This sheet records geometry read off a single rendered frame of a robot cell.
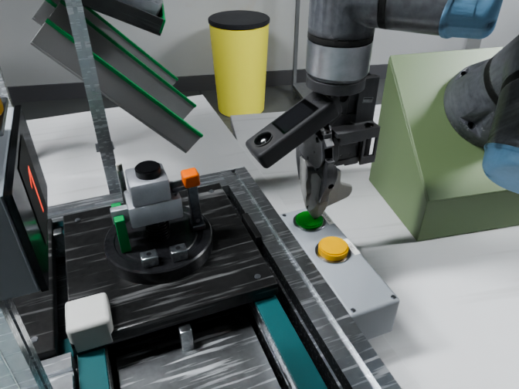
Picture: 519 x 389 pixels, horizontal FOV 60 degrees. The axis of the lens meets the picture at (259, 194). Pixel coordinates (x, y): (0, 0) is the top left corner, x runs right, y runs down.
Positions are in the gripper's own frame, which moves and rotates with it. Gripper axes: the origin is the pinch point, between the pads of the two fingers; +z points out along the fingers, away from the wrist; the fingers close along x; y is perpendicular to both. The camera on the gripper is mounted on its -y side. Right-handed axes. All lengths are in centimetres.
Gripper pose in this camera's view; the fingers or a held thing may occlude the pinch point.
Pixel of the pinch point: (310, 211)
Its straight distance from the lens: 65.4
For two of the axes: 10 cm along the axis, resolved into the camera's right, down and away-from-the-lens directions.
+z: 0.0, 8.2, 5.7
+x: -3.7, -5.3, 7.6
